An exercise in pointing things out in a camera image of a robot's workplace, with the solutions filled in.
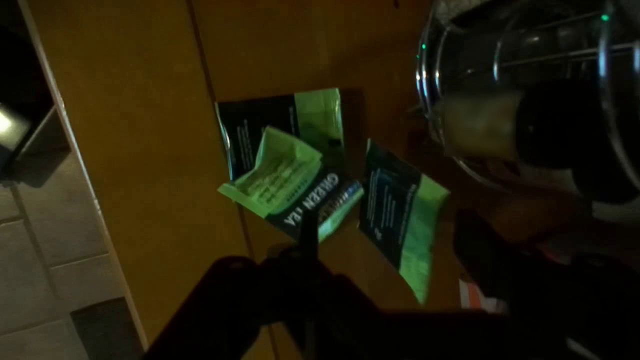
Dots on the glass spice jar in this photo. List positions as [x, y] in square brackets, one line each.
[481, 123]

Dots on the green tea packet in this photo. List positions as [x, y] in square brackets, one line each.
[266, 116]
[401, 221]
[280, 173]

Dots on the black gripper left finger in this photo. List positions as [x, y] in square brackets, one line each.
[312, 287]

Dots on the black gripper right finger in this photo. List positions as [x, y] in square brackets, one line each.
[493, 266]

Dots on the wooden dresser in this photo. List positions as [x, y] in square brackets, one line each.
[147, 132]

